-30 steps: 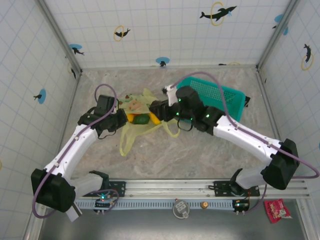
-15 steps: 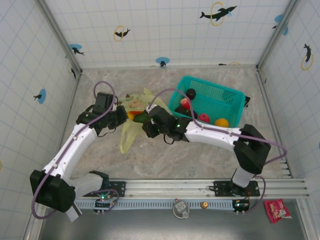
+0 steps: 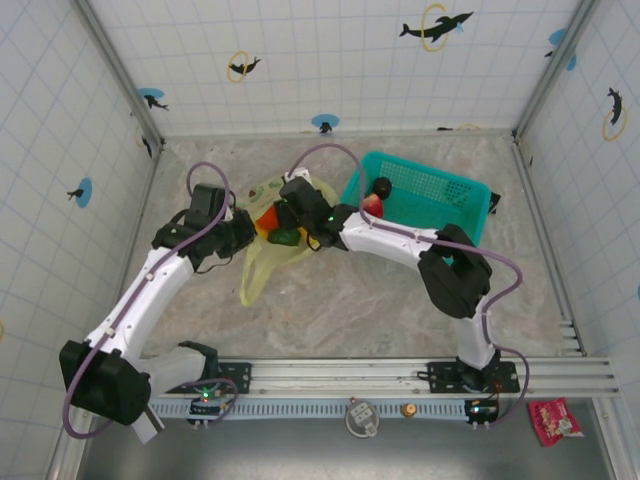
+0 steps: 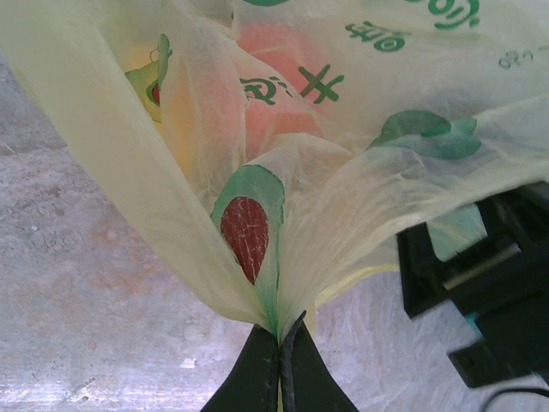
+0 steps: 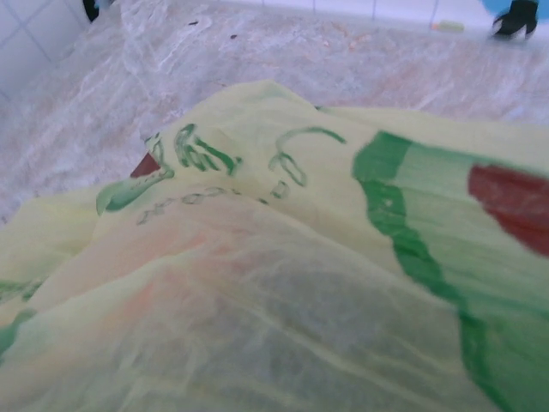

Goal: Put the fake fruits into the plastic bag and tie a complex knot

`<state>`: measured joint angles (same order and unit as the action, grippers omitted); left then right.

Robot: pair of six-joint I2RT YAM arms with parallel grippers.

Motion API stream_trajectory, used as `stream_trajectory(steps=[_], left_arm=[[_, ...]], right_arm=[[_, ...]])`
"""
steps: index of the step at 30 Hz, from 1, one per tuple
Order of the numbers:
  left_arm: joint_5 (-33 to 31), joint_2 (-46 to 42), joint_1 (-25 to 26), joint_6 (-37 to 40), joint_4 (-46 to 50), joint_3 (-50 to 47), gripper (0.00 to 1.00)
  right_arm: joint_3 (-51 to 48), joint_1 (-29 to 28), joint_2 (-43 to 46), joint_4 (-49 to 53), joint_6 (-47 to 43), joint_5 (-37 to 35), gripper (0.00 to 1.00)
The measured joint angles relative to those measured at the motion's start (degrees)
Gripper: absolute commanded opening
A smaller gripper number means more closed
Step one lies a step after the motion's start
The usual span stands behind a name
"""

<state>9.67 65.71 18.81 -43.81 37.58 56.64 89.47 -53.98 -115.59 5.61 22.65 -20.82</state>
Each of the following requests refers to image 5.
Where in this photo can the yellow plastic bag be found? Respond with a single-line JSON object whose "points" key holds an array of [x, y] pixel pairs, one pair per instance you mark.
{"points": [[274, 214]]}

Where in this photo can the small pale yellow scrap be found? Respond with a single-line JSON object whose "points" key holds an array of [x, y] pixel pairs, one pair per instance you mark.
{"points": [[450, 26]]}

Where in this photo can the penguin blue circle sticker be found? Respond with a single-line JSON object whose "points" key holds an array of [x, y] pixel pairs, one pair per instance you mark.
{"points": [[517, 19]]}

